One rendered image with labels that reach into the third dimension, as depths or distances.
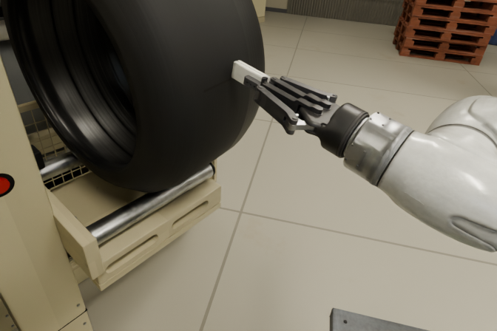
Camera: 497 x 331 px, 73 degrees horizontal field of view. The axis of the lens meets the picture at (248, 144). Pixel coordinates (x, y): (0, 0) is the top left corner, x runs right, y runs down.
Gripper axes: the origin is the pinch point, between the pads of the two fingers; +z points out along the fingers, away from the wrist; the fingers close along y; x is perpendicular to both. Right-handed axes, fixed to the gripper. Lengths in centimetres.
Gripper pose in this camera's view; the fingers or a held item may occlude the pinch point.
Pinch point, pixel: (250, 77)
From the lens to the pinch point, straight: 57.2
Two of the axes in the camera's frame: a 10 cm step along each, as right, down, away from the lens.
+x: -1.8, 7.8, 6.1
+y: -6.5, 3.7, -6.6
